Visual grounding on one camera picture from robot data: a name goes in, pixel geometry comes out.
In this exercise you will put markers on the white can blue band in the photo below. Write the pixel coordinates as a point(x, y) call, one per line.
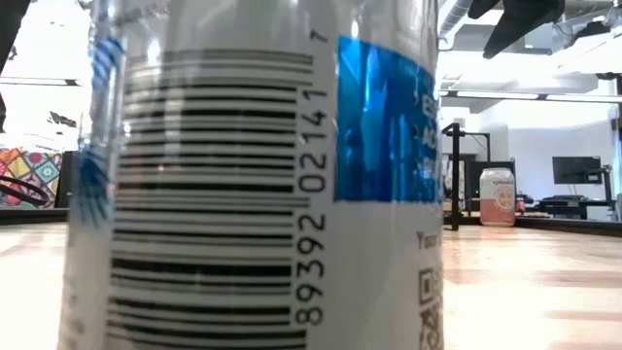
point(243, 194)

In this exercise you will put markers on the black wall monitor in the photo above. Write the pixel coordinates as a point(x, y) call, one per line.
point(576, 170)

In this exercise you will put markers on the black office partition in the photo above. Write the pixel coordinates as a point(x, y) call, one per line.
point(65, 180)

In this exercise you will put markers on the black table frame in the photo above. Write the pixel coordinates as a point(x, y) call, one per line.
point(573, 226)
point(29, 216)

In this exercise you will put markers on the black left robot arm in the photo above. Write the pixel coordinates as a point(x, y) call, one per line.
point(10, 19)

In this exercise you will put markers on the colourful patterned quilt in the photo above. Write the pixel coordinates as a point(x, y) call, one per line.
point(29, 163)

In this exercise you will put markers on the silver spiral duct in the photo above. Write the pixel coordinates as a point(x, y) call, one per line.
point(452, 24)

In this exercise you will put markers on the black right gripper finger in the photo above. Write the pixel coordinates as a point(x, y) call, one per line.
point(529, 19)
point(481, 6)

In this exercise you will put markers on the pink white spindrift can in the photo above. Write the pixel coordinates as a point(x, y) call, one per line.
point(496, 204)

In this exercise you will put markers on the black left table frame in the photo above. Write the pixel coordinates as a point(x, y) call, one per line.
point(29, 216)

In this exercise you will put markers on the black right table frame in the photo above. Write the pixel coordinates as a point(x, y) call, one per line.
point(573, 226)

